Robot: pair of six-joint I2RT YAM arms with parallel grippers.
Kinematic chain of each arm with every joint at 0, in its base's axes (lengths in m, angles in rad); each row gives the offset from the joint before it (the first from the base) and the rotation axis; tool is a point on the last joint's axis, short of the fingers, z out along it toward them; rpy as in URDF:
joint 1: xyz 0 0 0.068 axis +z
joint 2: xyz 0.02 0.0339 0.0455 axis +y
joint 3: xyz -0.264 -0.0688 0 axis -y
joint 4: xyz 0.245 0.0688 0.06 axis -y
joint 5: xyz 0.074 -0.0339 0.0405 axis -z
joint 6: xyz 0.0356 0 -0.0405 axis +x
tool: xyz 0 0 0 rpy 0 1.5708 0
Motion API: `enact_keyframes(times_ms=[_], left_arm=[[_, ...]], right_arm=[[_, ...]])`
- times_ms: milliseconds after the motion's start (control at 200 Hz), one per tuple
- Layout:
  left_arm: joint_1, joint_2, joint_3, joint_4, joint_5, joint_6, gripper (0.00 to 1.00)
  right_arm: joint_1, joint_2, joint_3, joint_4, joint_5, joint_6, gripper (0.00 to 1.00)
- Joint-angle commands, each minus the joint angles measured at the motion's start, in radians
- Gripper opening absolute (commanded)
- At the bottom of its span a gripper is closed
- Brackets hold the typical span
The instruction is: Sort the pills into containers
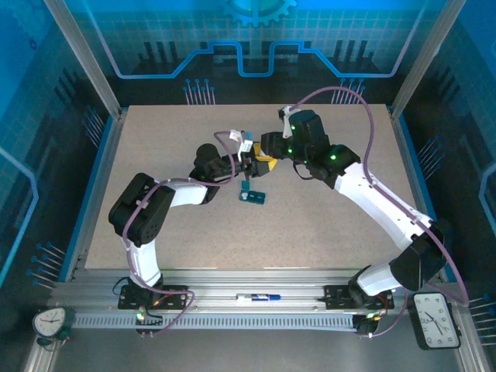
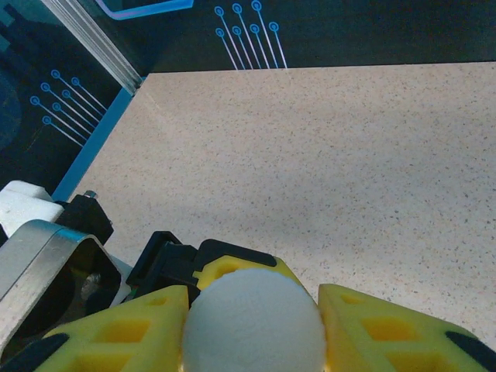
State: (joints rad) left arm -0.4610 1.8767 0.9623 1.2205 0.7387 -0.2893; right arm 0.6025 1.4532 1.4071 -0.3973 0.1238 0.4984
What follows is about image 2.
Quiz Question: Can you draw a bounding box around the aluminium frame post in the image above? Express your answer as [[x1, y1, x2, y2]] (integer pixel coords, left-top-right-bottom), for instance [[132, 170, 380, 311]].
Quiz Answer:
[[40, 0, 145, 94]]

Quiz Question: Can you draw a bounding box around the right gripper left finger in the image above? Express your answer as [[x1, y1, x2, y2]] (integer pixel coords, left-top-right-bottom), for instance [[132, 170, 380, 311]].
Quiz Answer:
[[0, 284, 191, 372]]

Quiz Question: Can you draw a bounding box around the white bottle cap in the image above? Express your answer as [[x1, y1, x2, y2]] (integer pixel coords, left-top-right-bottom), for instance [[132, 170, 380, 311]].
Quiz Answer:
[[181, 267, 326, 372]]

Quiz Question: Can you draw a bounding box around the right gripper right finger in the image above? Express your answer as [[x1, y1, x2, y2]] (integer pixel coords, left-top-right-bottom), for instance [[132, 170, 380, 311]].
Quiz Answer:
[[317, 284, 496, 372]]

